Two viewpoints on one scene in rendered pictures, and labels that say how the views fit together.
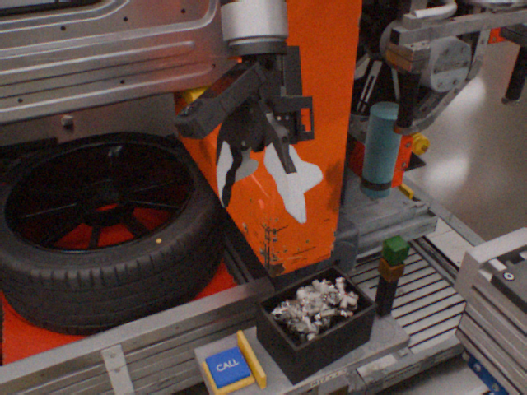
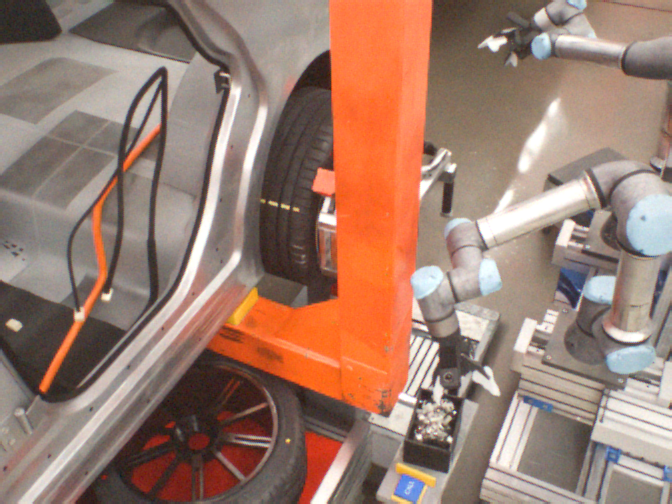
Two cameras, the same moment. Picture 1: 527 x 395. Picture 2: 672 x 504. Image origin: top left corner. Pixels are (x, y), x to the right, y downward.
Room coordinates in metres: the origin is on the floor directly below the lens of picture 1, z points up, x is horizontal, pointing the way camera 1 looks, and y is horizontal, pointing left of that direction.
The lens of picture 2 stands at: (-0.21, 0.91, 2.43)
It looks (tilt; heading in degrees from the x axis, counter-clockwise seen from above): 42 degrees down; 323
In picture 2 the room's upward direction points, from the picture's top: 2 degrees counter-clockwise
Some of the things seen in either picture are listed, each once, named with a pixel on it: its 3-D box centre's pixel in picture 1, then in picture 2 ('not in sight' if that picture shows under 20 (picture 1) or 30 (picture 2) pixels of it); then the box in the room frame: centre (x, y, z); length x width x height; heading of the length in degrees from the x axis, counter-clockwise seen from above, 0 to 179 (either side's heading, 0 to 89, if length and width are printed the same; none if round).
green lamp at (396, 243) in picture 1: (395, 249); not in sight; (0.74, -0.26, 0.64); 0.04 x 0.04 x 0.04; 25
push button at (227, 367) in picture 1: (227, 368); (409, 489); (0.58, 0.07, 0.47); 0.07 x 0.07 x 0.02; 25
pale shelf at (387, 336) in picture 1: (303, 347); (430, 449); (0.65, -0.08, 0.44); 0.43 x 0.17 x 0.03; 115
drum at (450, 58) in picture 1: (422, 53); not in sight; (1.24, -0.41, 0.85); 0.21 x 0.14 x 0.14; 25
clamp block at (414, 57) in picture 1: (407, 52); not in sight; (1.05, -0.31, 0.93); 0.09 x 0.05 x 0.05; 25
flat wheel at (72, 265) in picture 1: (109, 221); (200, 450); (1.13, 0.45, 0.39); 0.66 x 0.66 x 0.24
